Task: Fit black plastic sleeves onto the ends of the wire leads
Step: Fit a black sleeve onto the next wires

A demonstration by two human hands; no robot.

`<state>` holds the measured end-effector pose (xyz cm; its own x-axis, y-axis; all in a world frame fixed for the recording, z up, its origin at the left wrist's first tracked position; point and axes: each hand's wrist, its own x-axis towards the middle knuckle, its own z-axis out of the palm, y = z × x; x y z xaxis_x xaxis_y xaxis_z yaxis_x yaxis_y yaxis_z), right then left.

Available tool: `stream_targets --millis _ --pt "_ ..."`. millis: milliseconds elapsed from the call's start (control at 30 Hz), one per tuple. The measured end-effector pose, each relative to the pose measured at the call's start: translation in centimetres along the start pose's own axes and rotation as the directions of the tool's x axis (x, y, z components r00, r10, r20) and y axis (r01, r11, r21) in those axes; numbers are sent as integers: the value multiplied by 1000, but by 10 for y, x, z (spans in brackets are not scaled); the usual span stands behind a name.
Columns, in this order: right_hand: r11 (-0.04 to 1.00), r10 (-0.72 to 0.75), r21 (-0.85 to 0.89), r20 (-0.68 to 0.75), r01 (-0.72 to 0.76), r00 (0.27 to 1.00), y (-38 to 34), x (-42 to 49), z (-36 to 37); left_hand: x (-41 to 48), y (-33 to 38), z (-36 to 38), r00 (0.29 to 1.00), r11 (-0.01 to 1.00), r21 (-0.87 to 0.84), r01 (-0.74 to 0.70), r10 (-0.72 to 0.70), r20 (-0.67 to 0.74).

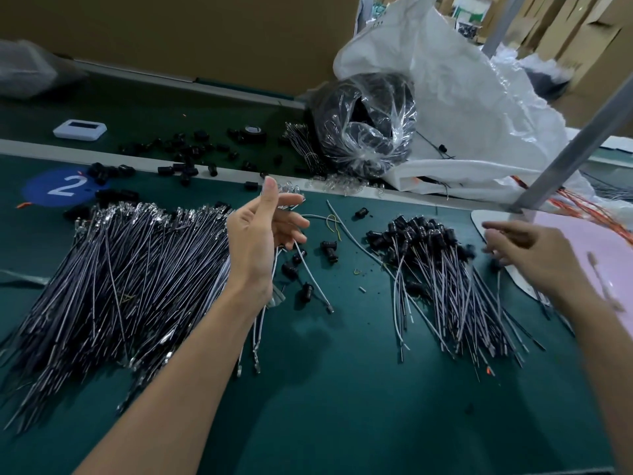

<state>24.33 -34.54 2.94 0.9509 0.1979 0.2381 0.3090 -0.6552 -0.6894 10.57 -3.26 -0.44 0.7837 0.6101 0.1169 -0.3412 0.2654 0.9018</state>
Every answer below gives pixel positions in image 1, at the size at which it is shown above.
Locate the brown cardboard panel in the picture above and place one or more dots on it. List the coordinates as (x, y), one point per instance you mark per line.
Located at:
(198, 39)

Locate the large white plastic sack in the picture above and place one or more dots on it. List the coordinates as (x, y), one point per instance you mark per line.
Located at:
(465, 99)

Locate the small white timer device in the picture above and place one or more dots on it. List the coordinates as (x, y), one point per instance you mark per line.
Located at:
(79, 130)

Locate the pink paper sheet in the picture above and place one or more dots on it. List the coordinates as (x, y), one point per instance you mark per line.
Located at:
(603, 242)

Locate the blue round number sticker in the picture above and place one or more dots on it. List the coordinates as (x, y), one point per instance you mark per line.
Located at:
(57, 188)

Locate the person's left forearm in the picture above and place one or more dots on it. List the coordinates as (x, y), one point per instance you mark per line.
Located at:
(158, 400)

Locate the clear bag with black contents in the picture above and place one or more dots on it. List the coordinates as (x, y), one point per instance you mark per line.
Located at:
(364, 123)

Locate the grey metal frame post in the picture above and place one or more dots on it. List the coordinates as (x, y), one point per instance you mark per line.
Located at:
(502, 22)
(574, 143)

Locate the white pen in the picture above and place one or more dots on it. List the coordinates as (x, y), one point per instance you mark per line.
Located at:
(605, 282)

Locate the stack of cardboard boxes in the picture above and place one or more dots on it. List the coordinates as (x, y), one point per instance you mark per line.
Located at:
(593, 44)

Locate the person's right hand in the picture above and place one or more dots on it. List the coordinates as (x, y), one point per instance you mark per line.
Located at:
(539, 260)

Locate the person's left hand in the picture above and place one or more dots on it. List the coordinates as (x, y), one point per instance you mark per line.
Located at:
(255, 247)

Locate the clear plastic strip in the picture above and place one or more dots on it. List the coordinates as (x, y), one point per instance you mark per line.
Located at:
(20, 277)

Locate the person's right forearm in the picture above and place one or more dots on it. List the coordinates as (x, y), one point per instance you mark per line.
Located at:
(608, 381)

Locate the crumpled clear plastic bag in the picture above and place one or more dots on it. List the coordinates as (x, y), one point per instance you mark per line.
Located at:
(30, 69)

